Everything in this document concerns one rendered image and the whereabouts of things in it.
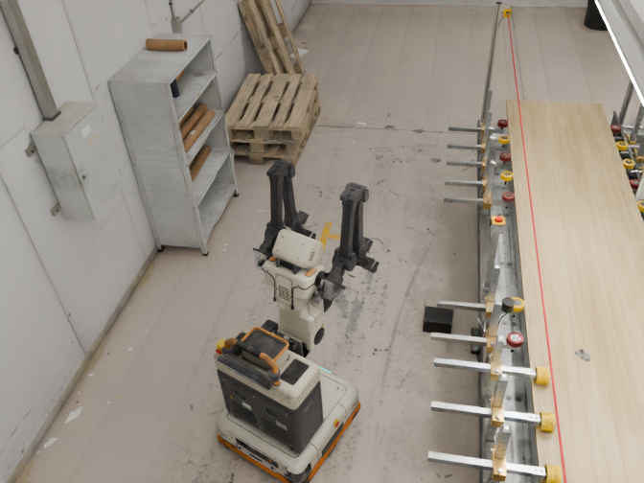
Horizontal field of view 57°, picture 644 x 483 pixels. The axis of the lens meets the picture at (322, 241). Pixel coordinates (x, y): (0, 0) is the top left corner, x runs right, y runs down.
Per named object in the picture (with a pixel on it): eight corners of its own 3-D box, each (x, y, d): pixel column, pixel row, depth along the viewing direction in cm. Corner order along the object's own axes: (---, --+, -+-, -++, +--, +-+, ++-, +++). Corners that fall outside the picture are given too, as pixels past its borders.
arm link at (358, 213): (344, 185, 284) (364, 192, 279) (350, 179, 288) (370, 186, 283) (345, 254, 312) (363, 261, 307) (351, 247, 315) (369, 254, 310)
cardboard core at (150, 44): (144, 40, 440) (182, 41, 435) (149, 36, 446) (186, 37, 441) (147, 51, 445) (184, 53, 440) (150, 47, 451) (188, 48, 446)
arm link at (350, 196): (336, 189, 278) (355, 195, 273) (351, 179, 288) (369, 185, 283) (331, 267, 301) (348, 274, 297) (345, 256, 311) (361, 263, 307)
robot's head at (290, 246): (302, 268, 289) (312, 240, 288) (268, 255, 298) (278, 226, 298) (315, 270, 302) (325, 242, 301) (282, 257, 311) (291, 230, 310)
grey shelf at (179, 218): (157, 251, 507) (106, 80, 408) (195, 191, 574) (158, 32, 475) (207, 256, 499) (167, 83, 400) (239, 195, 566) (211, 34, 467)
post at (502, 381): (485, 442, 279) (499, 379, 249) (485, 435, 282) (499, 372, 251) (493, 443, 279) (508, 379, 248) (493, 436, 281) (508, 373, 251)
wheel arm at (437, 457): (427, 462, 247) (427, 457, 245) (427, 454, 250) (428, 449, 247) (553, 481, 238) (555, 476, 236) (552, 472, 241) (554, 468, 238)
